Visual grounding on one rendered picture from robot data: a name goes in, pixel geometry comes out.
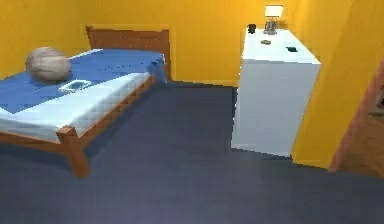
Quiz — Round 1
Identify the white chest of drawers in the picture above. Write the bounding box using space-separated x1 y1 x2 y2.
230 27 322 158

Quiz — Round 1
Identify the wooden bed with blue cover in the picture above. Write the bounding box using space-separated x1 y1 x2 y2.
0 25 173 180

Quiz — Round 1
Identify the silver table lamp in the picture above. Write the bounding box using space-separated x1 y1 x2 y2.
262 4 284 36

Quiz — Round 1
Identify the grey-brown ball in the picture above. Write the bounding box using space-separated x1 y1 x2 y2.
25 46 72 83

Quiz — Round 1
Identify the brown wooden room door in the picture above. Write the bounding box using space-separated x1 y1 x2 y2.
328 58 384 179

